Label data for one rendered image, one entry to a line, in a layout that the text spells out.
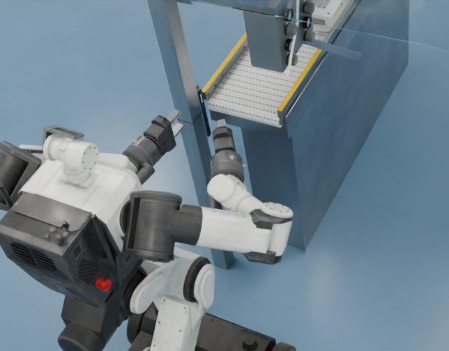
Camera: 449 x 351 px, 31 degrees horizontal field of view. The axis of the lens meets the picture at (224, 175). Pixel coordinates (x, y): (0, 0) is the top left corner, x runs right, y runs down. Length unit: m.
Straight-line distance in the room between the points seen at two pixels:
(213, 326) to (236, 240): 1.06
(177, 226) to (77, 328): 0.47
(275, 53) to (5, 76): 2.35
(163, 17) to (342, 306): 1.31
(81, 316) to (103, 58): 2.41
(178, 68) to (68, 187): 0.73
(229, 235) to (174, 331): 0.81
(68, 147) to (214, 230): 0.37
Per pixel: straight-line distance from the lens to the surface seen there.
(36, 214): 1.89
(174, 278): 2.39
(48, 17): 4.78
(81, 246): 1.84
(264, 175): 3.00
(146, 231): 1.79
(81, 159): 1.82
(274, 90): 2.66
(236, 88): 2.69
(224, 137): 2.24
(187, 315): 2.56
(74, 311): 2.14
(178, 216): 1.80
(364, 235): 3.29
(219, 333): 2.85
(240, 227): 1.83
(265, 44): 2.35
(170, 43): 2.45
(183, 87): 2.55
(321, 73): 2.78
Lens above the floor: 2.57
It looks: 46 degrees down
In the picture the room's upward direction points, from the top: 12 degrees counter-clockwise
